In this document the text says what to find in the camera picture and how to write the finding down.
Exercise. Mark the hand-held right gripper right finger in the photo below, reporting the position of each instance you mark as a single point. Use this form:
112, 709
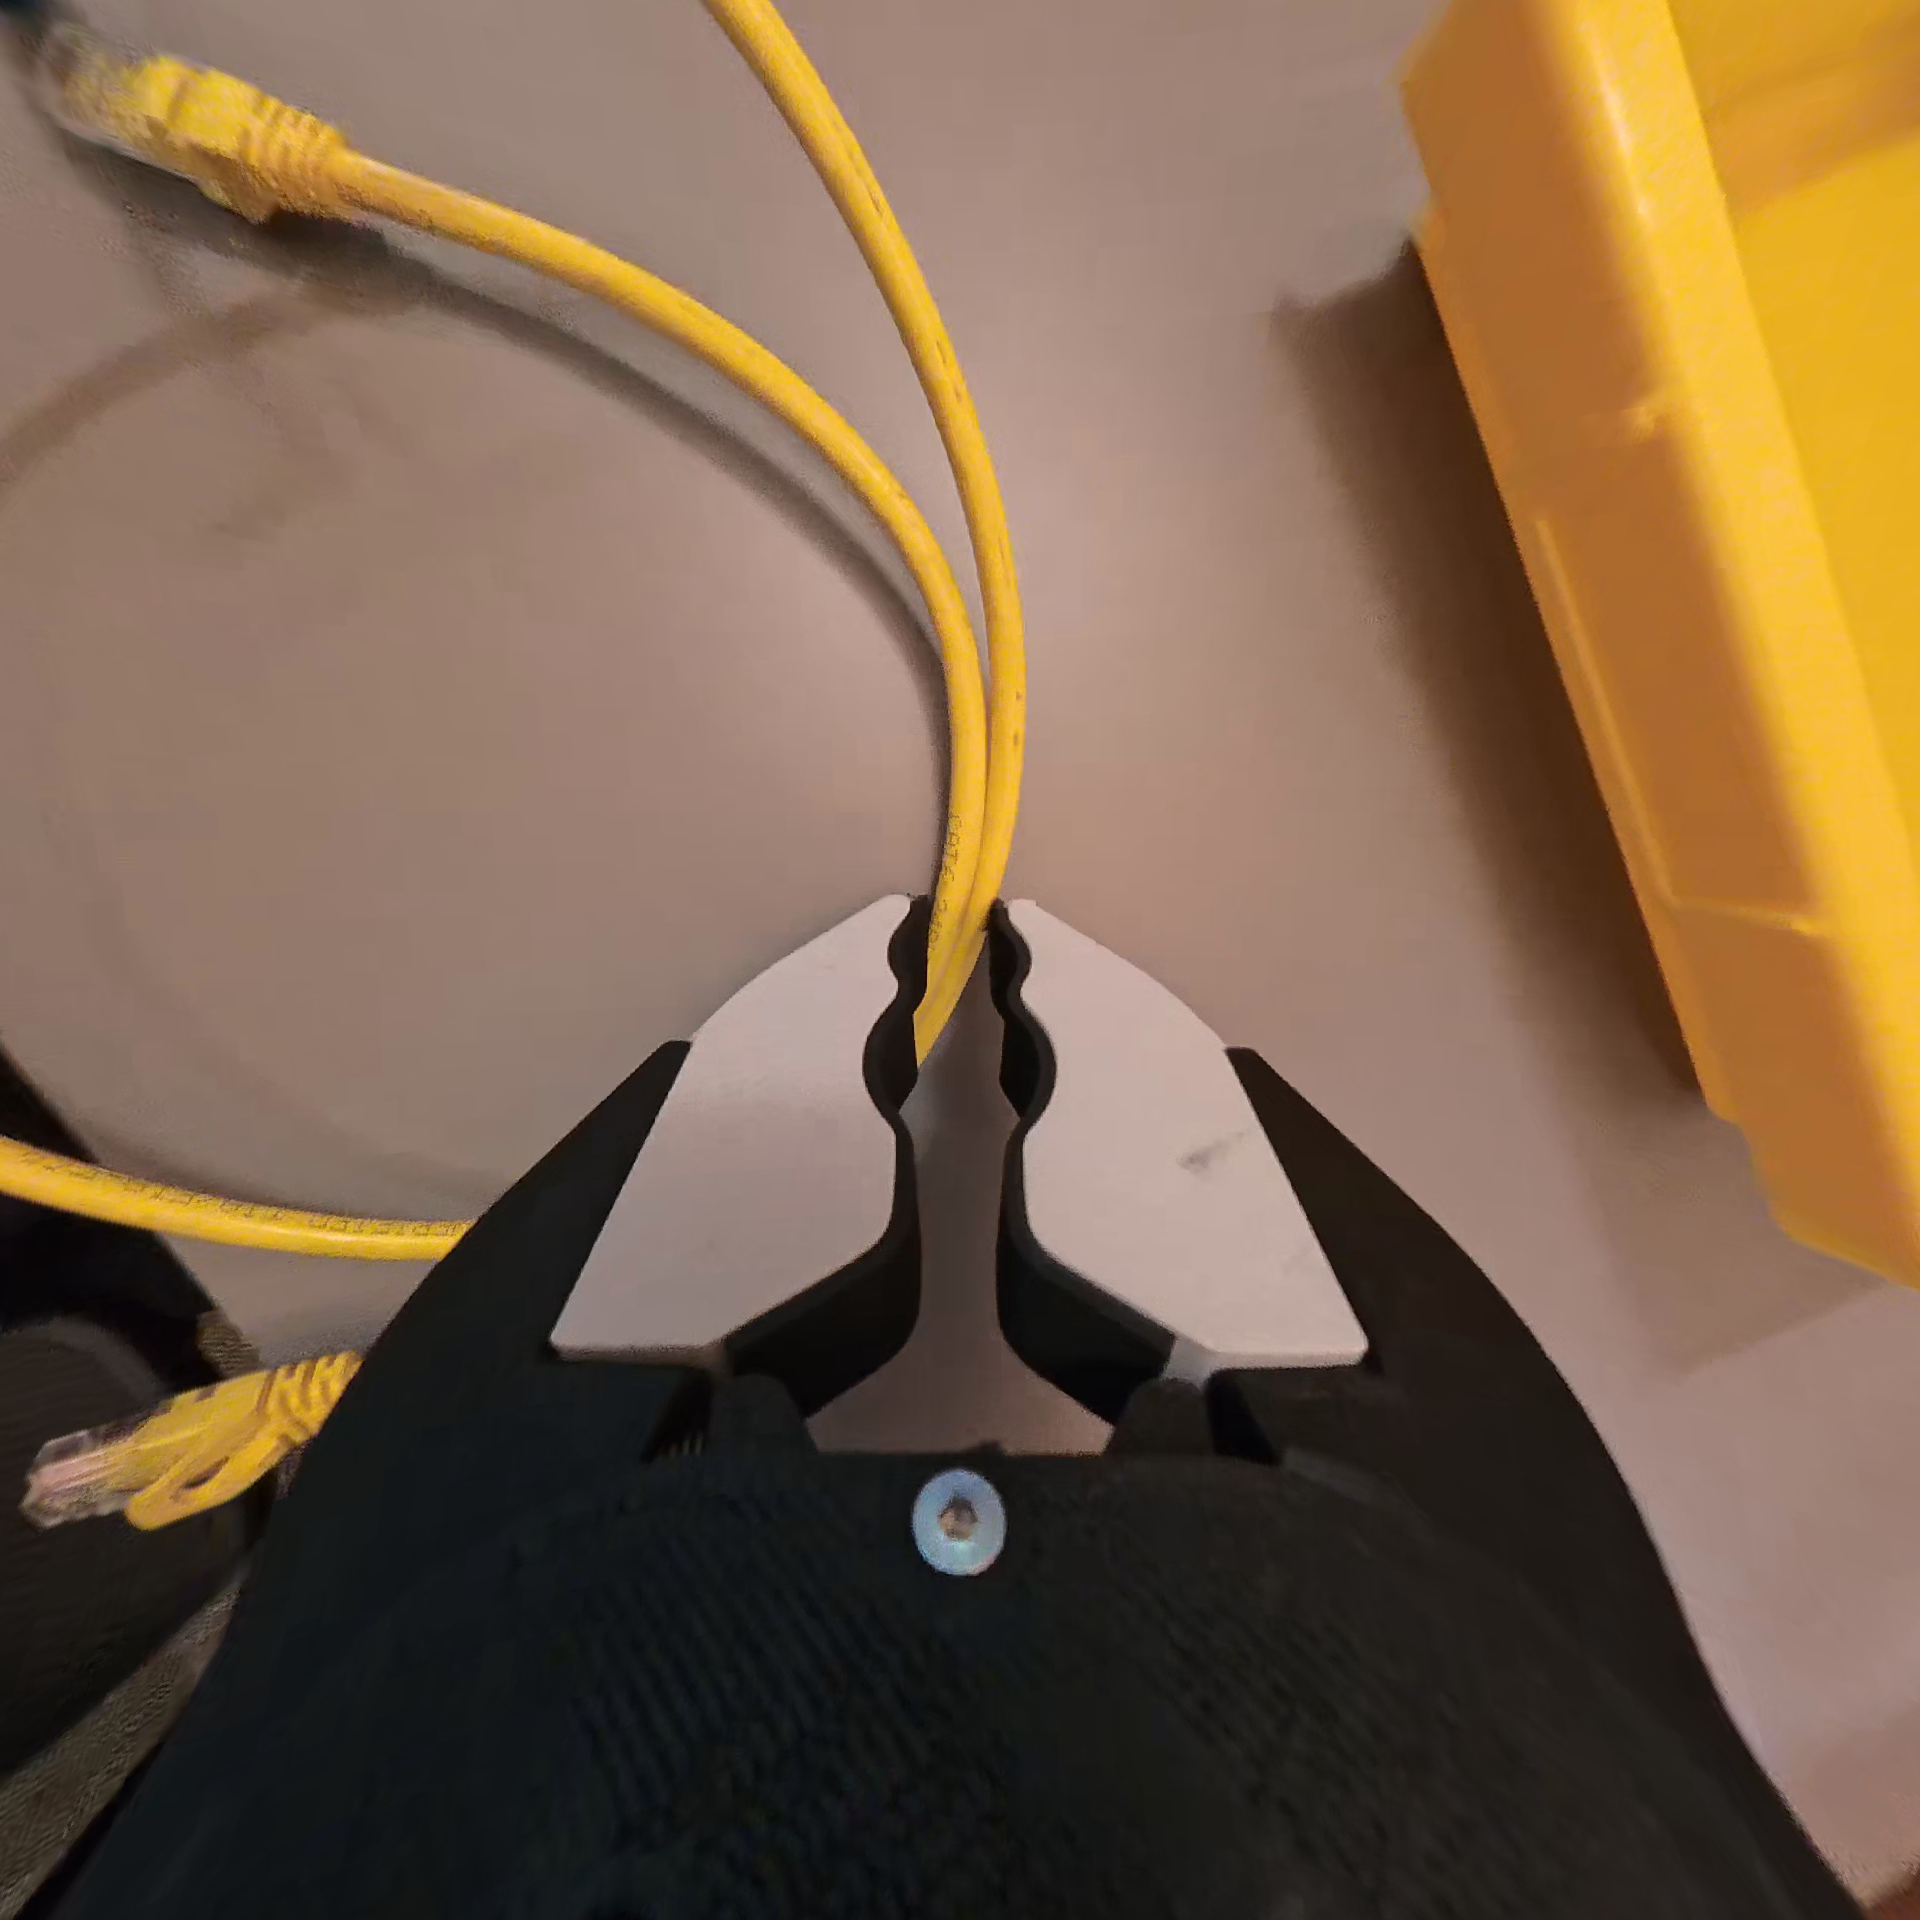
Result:
1153, 1187

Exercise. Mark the yellow plastic bin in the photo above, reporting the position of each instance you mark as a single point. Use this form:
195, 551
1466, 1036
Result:
1695, 600

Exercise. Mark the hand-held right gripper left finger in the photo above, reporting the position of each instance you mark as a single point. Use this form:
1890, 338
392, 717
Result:
767, 1169

